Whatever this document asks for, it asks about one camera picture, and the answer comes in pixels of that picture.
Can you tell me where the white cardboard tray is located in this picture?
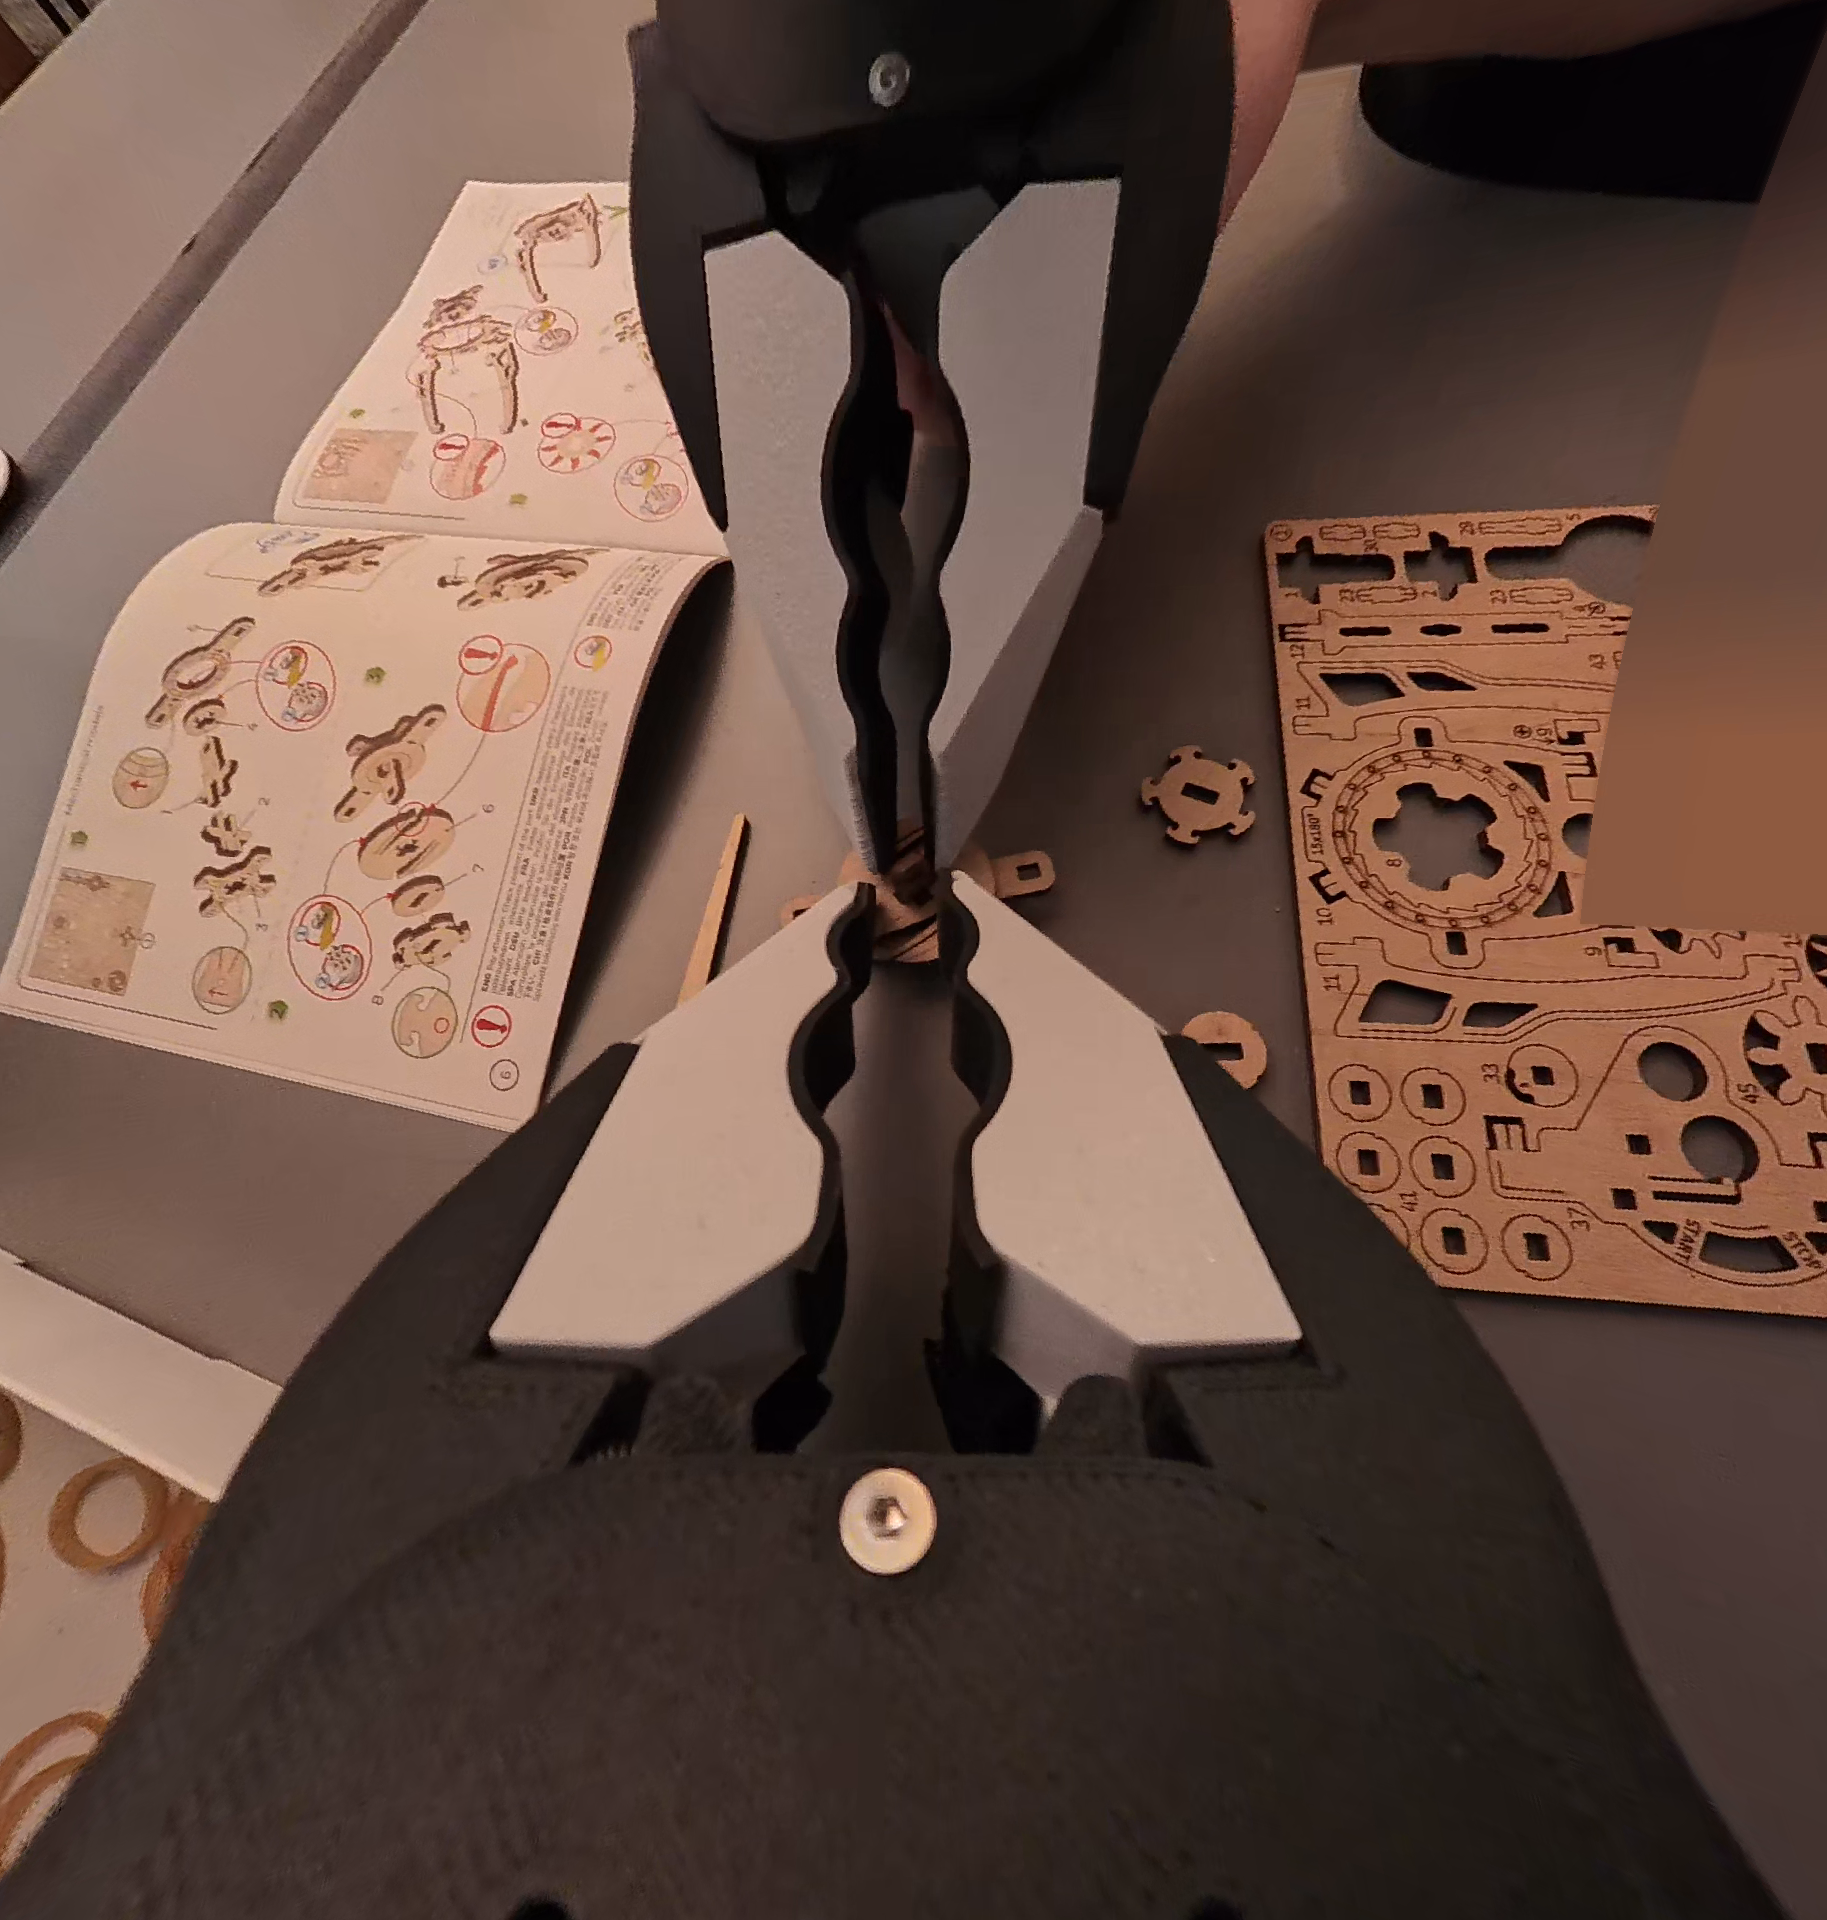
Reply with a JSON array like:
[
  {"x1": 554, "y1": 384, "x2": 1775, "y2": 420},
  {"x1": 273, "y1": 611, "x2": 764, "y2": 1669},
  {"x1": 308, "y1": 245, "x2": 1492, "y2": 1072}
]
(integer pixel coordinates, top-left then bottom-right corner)
[{"x1": 0, "y1": 1227, "x2": 283, "y2": 1502}]

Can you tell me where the laser-cut wooden parts sheet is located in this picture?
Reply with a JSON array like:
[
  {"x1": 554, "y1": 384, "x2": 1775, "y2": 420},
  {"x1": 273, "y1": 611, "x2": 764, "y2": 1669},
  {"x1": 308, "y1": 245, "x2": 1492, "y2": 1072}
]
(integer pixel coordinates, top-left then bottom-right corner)
[{"x1": 1261, "y1": 505, "x2": 1827, "y2": 1325}]

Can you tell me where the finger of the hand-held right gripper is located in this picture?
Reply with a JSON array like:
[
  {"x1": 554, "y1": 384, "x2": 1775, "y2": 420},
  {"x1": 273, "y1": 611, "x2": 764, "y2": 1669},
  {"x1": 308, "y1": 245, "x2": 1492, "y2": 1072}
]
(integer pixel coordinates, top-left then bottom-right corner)
[
  {"x1": 694, "y1": 224, "x2": 880, "y2": 883},
  {"x1": 911, "y1": 178, "x2": 1128, "y2": 875}
]

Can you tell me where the small notched wooden gear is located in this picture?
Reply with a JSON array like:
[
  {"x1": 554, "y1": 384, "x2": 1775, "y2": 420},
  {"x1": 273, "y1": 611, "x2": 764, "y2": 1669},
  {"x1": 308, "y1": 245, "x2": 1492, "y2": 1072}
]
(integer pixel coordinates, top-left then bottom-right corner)
[{"x1": 1138, "y1": 745, "x2": 1258, "y2": 849}]

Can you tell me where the wooden gear assembly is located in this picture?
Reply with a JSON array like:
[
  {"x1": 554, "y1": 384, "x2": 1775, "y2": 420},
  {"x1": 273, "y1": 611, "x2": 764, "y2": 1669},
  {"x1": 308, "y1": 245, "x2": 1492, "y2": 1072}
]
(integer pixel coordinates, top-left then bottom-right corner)
[{"x1": 781, "y1": 839, "x2": 1055, "y2": 968}]

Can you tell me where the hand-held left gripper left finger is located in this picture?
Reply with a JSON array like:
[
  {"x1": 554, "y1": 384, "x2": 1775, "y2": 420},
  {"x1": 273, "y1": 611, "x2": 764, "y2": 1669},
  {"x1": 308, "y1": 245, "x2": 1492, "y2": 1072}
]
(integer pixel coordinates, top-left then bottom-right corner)
[{"x1": 486, "y1": 883, "x2": 875, "y2": 1453}]

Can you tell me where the round slotted wooden washer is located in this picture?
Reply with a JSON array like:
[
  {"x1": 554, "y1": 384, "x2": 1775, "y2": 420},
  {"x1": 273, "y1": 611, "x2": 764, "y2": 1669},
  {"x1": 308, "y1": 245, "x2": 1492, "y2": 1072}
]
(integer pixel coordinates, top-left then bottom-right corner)
[{"x1": 1181, "y1": 1011, "x2": 1267, "y2": 1092}]

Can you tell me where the pile of tan rubber bands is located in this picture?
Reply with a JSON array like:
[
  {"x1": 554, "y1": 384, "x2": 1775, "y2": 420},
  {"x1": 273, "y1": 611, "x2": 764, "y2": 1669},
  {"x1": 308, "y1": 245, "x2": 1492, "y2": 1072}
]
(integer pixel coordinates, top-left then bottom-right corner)
[{"x1": 0, "y1": 1386, "x2": 216, "y2": 1854}]

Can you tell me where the model instruction booklet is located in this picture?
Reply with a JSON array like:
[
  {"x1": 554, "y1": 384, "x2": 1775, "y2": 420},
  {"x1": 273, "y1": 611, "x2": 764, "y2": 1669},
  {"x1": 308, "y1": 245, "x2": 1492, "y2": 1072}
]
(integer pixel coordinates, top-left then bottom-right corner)
[{"x1": 0, "y1": 179, "x2": 735, "y2": 1133}]

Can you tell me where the thin wooden stick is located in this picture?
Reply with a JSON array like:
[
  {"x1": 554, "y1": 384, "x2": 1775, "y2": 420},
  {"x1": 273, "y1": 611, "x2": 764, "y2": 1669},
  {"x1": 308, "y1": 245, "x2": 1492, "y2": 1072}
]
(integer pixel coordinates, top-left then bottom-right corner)
[{"x1": 676, "y1": 815, "x2": 749, "y2": 1007}]

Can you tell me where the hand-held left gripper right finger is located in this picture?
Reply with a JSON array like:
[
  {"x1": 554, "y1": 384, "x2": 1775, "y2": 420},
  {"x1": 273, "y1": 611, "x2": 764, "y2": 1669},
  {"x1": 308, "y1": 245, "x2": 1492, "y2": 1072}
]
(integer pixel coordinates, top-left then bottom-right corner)
[{"x1": 940, "y1": 869, "x2": 1303, "y2": 1453}]

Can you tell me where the person's right forearm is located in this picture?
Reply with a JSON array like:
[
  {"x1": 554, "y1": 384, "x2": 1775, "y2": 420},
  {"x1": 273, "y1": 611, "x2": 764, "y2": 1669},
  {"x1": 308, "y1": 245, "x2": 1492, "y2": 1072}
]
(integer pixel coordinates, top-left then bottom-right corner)
[{"x1": 1221, "y1": 0, "x2": 1827, "y2": 228}]

